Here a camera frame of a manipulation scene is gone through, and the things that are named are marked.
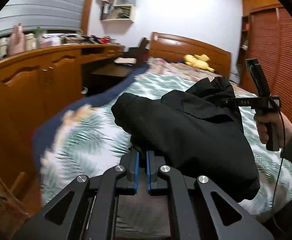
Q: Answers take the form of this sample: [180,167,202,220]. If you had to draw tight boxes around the black large garment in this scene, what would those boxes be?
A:
[111,77,260,202]

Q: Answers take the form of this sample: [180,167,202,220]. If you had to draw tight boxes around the person's right hand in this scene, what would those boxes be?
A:
[254,113,292,148]

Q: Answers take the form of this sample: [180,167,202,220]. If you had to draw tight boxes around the green leaf pattern bedsheet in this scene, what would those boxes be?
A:
[39,71,292,217]

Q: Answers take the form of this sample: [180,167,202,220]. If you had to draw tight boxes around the louvered wooden wardrobe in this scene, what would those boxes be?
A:
[238,0,292,121]

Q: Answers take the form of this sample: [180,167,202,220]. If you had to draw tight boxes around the yellow plush toy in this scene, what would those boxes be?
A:
[183,54,215,73]

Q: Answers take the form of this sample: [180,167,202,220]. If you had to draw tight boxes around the floral quilt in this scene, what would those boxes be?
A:
[145,56,241,88]

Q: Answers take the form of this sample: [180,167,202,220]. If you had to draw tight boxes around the dark wooden chair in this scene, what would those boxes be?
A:
[123,37,149,64]

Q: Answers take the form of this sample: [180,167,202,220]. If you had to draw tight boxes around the wooden headboard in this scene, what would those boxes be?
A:
[149,32,231,78]

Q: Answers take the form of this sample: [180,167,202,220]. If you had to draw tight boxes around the long wooden desk cabinet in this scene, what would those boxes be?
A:
[0,43,125,181]

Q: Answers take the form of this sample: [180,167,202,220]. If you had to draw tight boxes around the pink bottle on desk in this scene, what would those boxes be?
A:
[8,23,25,56]

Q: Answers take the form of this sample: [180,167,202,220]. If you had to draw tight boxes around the grey window blind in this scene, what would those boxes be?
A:
[0,0,84,36]

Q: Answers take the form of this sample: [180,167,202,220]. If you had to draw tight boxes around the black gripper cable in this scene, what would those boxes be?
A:
[270,104,286,227]

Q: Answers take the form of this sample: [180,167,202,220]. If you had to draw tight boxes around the white wall shelf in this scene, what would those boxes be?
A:
[100,0,137,23]

